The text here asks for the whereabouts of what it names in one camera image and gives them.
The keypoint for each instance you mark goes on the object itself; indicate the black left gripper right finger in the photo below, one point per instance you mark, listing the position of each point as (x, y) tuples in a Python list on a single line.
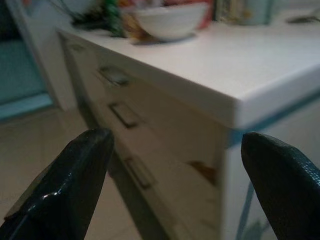
[(287, 195)]

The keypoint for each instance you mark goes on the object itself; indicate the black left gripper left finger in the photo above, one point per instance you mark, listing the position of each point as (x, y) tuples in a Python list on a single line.
[(62, 187)]

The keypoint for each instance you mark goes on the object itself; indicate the white bowl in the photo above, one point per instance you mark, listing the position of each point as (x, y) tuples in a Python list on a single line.
[(170, 25)]

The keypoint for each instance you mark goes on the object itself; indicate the teal glass door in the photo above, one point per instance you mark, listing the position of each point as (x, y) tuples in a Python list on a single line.
[(17, 75)]

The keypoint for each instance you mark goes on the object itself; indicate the white counter cabinet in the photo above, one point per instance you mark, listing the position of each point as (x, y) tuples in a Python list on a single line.
[(200, 75)]

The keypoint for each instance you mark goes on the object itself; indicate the green leafy bunch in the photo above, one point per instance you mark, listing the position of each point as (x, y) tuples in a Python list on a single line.
[(113, 17)]

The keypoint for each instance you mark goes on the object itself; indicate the pale green mug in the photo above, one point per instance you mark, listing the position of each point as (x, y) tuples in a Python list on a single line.
[(257, 12)]

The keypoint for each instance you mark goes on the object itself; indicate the colourful printed carton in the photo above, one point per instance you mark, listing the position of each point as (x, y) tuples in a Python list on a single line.
[(206, 15)]

